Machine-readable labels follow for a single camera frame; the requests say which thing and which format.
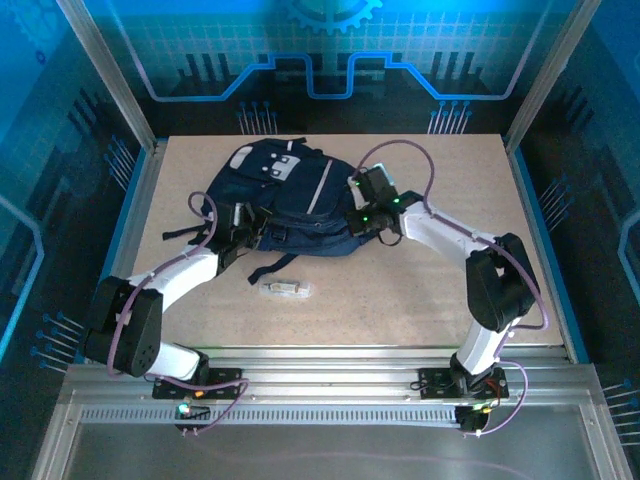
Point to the aluminium side rail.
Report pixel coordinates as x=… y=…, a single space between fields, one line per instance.
x=132 y=235
x=539 y=235

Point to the black connector board with LED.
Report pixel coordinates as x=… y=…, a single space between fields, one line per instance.
x=197 y=414
x=470 y=420

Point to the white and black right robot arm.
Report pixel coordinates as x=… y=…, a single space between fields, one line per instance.
x=440 y=232

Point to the clear packet with glue stick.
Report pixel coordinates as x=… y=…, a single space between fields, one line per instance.
x=285 y=290

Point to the aluminium frame post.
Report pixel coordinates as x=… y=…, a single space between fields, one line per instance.
x=111 y=75
x=549 y=75

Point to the grey metal tray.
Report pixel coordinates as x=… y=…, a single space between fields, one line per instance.
x=325 y=450

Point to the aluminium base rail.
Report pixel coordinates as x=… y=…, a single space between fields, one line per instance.
x=325 y=372

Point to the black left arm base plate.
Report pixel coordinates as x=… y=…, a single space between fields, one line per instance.
x=230 y=375

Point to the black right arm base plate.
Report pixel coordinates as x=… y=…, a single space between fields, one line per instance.
x=435 y=377

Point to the navy blue backpack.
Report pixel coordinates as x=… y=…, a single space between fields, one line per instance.
x=295 y=200

